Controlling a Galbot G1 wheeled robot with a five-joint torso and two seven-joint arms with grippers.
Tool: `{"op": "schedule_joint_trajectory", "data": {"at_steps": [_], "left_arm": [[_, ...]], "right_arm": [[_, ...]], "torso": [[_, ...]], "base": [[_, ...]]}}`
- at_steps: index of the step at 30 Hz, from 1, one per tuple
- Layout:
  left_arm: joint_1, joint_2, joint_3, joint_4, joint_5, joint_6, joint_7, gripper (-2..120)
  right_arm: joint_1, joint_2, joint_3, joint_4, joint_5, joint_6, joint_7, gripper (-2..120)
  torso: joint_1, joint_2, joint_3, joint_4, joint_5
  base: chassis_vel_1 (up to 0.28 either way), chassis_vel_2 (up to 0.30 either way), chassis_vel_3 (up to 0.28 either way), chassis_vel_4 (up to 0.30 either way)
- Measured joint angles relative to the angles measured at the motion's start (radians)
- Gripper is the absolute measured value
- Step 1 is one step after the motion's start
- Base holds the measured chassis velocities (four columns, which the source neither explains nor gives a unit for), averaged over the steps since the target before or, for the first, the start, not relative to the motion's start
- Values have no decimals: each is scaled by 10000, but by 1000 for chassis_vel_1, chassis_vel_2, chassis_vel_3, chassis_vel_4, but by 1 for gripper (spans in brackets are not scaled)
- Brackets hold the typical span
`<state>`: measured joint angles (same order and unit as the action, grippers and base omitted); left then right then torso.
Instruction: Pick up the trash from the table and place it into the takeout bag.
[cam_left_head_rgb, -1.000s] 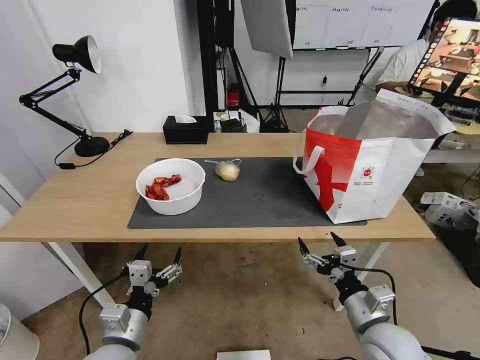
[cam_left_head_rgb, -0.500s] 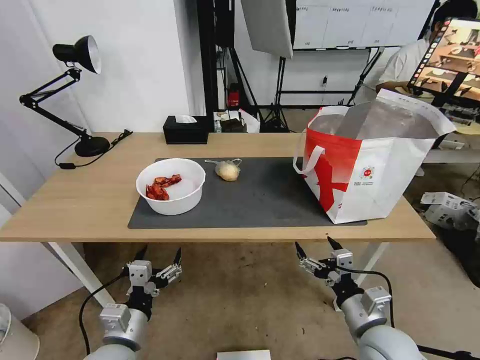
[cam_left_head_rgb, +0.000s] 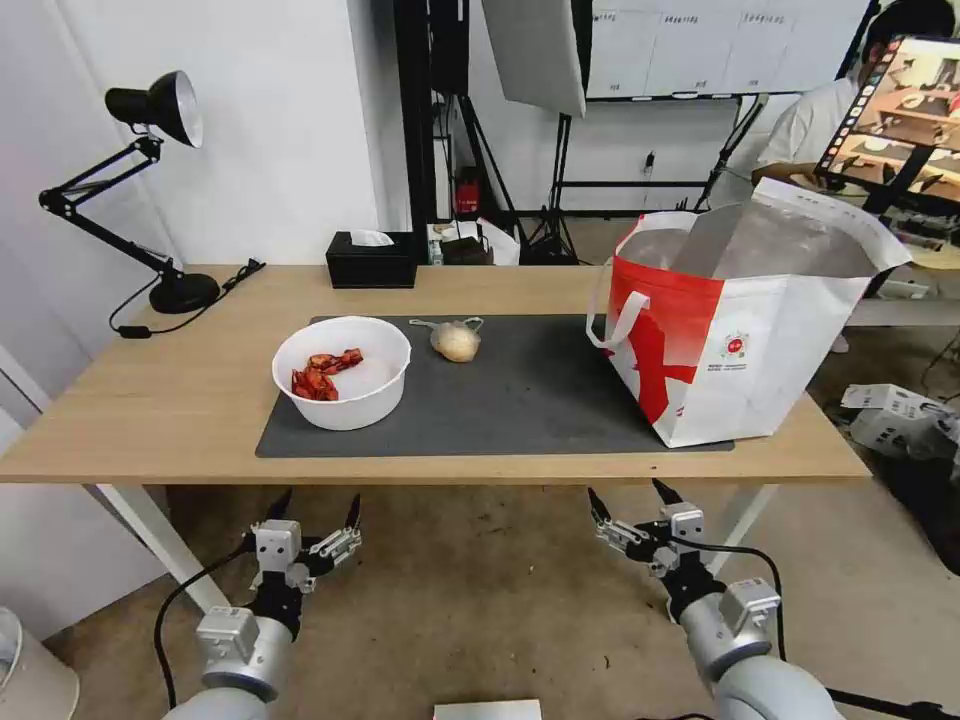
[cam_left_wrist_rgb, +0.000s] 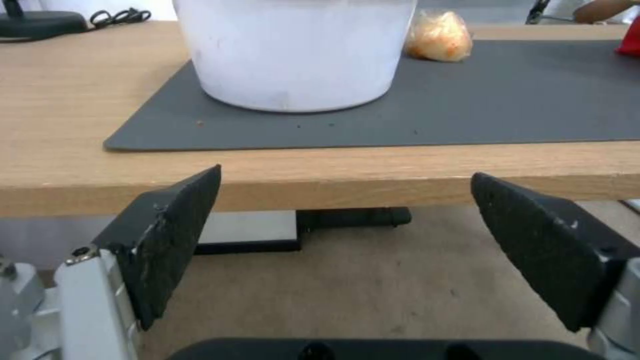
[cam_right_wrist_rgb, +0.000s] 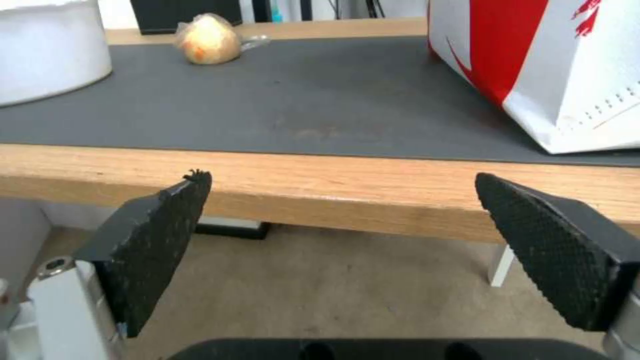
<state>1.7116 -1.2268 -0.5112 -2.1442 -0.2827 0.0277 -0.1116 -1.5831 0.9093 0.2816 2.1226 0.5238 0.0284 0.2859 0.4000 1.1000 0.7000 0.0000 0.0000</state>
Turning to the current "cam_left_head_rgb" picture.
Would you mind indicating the white tissue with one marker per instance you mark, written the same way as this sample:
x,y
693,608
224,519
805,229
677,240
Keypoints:
x,y
371,238

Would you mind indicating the white table leg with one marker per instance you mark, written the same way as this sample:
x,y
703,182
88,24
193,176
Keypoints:
x,y
742,525
161,544

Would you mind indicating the tilted computer monitor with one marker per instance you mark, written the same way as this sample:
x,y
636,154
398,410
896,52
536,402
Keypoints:
x,y
900,120

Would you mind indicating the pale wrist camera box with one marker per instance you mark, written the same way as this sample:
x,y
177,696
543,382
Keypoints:
x,y
684,525
277,546

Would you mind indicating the whiteboard with printed sheets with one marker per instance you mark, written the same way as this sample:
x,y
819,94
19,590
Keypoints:
x,y
697,45

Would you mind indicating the white and red takeout bag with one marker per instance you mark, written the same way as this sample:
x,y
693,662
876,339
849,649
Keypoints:
x,y
750,352

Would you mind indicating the dark grey desk mat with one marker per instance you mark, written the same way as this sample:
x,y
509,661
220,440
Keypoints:
x,y
510,405

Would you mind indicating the white plastic bowl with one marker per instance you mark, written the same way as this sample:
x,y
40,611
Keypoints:
x,y
352,405

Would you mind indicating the white softbox panel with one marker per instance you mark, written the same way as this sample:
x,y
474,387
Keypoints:
x,y
536,52

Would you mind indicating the white robot front shell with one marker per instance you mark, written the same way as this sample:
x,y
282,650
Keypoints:
x,y
487,710

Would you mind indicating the black desk lamp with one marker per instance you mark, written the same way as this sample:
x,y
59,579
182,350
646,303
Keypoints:
x,y
180,291

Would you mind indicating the white printed cardboard boxes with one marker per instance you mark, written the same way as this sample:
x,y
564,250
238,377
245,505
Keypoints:
x,y
892,420

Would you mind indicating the black floor bag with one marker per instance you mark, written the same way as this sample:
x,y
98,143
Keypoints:
x,y
926,510

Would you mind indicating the black tissue box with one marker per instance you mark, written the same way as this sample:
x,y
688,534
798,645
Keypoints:
x,y
369,266

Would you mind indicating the crumpled clear plastic bag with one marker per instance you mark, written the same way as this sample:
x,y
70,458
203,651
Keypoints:
x,y
455,343

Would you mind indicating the black light stand tripod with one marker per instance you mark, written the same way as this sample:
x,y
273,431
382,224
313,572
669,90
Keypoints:
x,y
551,217

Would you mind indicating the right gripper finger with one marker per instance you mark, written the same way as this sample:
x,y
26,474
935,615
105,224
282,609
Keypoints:
x,y
622,536
667,499

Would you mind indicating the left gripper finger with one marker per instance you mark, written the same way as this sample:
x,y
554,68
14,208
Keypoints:
x,y
341,544
282,508

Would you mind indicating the black metal pillar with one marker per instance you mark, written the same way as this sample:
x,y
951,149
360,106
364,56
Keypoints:
x,y
416,127

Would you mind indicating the white round bin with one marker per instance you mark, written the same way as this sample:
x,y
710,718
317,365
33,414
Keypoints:
x,y
34,675

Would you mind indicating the white plastic floor bag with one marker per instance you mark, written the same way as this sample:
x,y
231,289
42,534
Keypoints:
x,y
504,241

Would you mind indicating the person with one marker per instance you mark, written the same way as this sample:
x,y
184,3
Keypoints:
x,y
810,127

